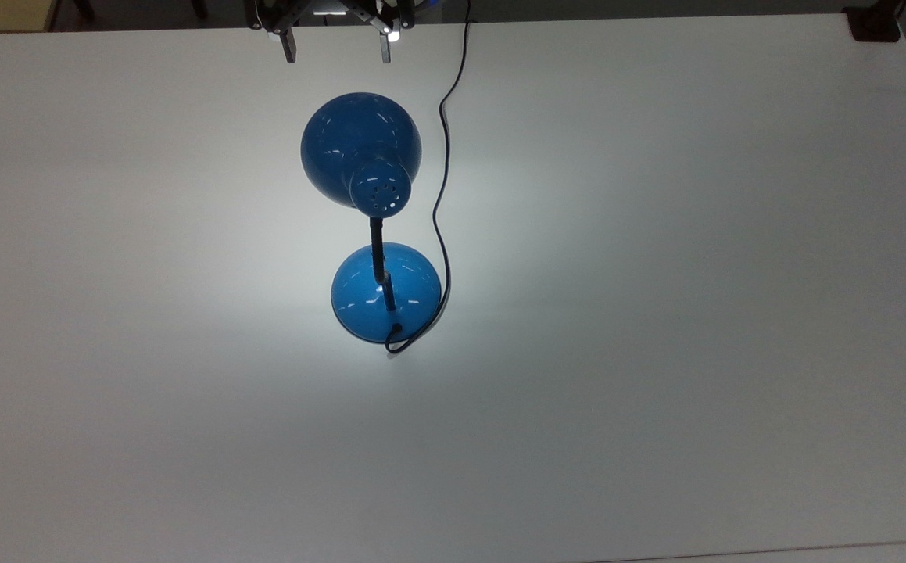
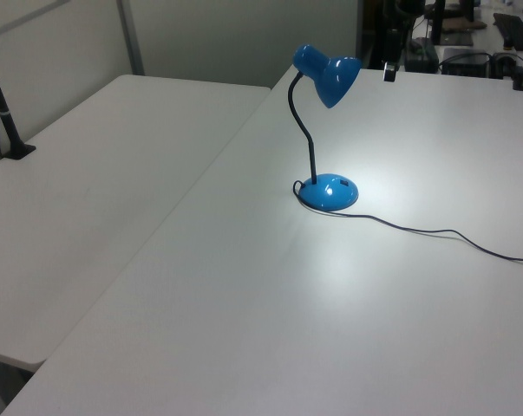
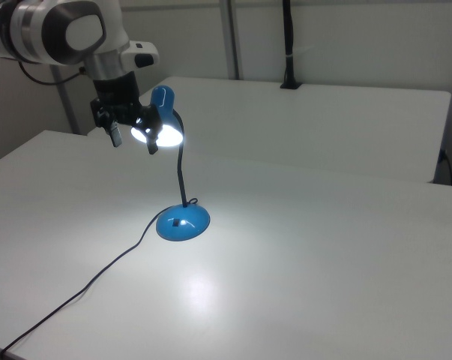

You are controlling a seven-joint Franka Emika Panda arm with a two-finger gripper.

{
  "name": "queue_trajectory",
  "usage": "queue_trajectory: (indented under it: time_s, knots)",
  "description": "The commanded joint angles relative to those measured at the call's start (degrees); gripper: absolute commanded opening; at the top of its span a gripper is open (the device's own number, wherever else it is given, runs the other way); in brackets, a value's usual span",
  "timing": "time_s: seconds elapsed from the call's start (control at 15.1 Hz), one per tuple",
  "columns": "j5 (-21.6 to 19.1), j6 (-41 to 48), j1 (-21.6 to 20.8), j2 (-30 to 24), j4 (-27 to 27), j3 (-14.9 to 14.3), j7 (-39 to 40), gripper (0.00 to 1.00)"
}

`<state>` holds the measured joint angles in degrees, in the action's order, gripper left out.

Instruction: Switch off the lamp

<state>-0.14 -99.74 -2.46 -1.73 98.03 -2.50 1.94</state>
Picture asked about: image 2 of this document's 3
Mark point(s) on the black vertical stand post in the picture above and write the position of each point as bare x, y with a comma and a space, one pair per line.
438, 19

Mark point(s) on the white side table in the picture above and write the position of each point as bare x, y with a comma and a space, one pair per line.
92, 195

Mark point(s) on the blue gooseneck desk lamp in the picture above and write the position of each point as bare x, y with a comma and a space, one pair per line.
328, 194

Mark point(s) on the dark Franka robot arm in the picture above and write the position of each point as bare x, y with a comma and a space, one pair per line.
406, 11

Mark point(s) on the black camera stand pole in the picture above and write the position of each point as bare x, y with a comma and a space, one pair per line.
1, 106

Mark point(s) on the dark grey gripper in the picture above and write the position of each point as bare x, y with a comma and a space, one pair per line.
394, 45

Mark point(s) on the black electronics box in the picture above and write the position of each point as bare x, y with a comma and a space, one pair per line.
421, 54

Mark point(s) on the grey partition frame post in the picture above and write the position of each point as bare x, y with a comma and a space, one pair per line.
131, 37

